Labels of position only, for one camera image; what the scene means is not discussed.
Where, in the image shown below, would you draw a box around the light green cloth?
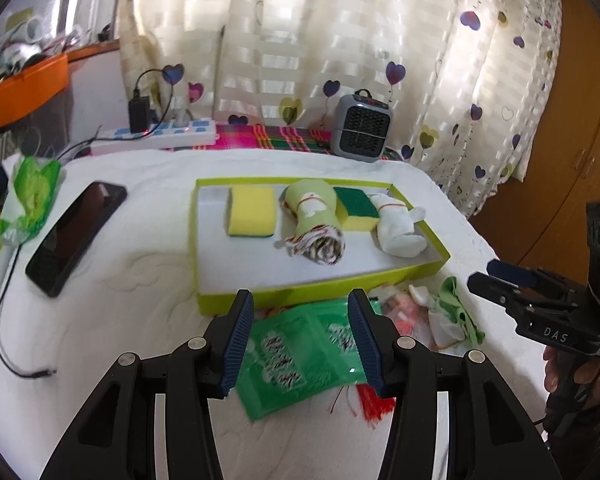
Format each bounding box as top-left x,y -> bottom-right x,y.
438,276 -> 486,347

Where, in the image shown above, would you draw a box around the white green baby socks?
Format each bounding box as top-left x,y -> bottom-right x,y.
408,285 -> 466,350

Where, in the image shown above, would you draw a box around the clear plastic snack bag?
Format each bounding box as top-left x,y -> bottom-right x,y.
368,284 -> 432,346

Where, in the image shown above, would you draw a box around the red tassel ornament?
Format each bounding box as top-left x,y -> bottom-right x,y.
329,384 -> 396,428

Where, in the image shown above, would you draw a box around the yellow green scouring sponge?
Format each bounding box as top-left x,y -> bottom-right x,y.
335,186 -> 379,232

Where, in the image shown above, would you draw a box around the green tea packet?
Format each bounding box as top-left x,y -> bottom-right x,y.
236,301 -> 366,420
318,299 -> 358,361

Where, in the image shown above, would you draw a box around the green towel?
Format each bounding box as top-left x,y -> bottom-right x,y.
283,179 -> 346,266

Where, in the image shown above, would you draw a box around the large yellow sponge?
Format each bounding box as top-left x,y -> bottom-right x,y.
227,184 -> 277,237

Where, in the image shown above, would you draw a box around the person right hand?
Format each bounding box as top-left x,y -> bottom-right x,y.
543,347 -> 600,408

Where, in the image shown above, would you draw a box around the wooden cabinet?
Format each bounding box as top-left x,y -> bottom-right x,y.
471,0 -> 600,283

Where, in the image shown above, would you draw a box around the black smartphone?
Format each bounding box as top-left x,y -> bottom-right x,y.
26,181 -> 128,298

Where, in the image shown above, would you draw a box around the grey small heater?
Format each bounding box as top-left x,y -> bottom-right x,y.
330,89 -> 393,162

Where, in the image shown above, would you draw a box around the lime green tray box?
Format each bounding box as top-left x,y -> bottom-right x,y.
189,177 -> 451,316

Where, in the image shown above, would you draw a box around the heart pattern curtain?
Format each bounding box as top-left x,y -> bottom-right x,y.
118,0 -> 562,216

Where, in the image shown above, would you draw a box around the green tissue pack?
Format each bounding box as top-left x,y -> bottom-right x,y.
0,155 -> 62,247

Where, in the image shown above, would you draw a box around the pink plaid cloth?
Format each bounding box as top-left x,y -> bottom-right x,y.
168,122 -> 406,162

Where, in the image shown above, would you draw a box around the white blue power strip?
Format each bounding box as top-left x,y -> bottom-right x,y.
90,119 -> 219,155

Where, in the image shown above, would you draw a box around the black charger adapter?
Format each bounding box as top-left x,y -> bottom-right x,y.
128,88 -> 150,133

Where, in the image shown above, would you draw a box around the orange storage bin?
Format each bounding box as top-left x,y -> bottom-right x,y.
0,54 -> 69,128

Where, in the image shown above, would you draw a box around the black usb cable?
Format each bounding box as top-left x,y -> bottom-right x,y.
0,244 -> 58,380

